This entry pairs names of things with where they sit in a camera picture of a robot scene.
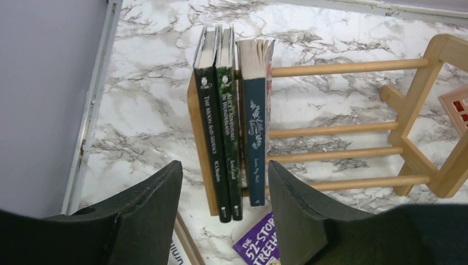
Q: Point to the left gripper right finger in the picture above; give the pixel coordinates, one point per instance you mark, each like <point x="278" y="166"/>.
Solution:
<point x="313" y="228"/>

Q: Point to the black moon and sixpence book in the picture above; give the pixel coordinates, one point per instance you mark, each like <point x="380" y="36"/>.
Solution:
<point x="207" y="90"/>

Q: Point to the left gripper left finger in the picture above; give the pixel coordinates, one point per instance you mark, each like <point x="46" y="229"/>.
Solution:
<point x="134" y="226"/>

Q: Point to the floral little women book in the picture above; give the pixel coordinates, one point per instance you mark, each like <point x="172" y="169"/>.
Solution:
<point x="255" y="62"/>

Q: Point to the wooden book rack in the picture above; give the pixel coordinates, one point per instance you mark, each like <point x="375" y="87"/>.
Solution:
<point x="417" y="169"/>

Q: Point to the green alice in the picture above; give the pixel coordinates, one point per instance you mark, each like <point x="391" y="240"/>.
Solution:
<point x="227" y="88"/>

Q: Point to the white furniture book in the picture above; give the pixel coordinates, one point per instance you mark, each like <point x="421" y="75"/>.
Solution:
<point x="183" y="250"/>

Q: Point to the orange plastic file organizer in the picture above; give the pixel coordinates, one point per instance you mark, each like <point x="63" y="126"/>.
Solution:
<point x="455" y="106"/>

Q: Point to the purple 52-storey treehouse book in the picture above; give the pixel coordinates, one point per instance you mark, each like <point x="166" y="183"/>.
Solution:
<point x="259" y="244"/>

